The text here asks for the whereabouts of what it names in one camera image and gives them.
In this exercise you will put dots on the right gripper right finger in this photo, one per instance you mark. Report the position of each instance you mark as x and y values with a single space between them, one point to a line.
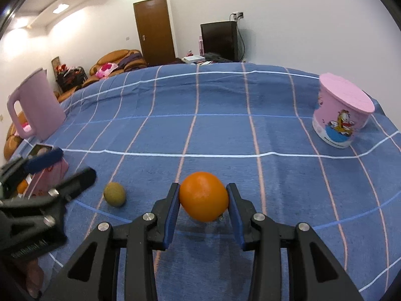
314 273

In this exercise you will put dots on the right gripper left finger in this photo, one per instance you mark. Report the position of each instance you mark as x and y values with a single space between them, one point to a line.
92 271

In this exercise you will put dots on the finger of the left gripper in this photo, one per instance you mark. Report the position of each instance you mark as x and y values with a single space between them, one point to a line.
64 192
16 170

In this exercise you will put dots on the small orange mandarin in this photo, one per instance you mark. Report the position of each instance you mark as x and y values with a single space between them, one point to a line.
203 196

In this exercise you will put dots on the large orange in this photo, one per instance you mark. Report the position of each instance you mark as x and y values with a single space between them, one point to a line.
22 186

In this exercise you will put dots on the purple passion fruit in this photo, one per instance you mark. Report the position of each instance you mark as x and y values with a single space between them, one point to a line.
42 151

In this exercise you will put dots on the left hand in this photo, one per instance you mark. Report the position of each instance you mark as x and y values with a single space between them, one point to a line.
34 276

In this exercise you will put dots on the pink metal tin box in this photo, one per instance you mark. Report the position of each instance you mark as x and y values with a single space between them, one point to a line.
41 182

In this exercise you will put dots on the long brown leather sofa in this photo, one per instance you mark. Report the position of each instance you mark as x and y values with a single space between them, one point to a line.
12 142

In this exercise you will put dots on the pink electric kettle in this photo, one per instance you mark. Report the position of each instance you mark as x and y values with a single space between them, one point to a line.
39 105

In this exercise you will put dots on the dark cluttered shelf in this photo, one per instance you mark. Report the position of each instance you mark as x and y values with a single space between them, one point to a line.
68 77

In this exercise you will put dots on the pink floral cushion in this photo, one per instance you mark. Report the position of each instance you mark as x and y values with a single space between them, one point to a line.
106 69

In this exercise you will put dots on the brown leather armchair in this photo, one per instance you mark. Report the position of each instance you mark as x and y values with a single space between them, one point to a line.
127 60

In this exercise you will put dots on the pink cartoon mug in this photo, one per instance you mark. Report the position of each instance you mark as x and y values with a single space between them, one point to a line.
342 110

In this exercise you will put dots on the blue checked tablecloth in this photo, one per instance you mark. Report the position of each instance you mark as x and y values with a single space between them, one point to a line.
247 124

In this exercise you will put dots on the white tv stand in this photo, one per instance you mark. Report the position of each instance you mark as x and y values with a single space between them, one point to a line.
198 60

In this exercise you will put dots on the brown wooden door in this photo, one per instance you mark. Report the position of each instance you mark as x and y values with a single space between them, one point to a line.
154 30

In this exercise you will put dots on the black television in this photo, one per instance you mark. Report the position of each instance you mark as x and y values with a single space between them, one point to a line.
220 40

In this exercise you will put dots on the wall power socket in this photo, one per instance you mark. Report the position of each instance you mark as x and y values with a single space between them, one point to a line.
235 16

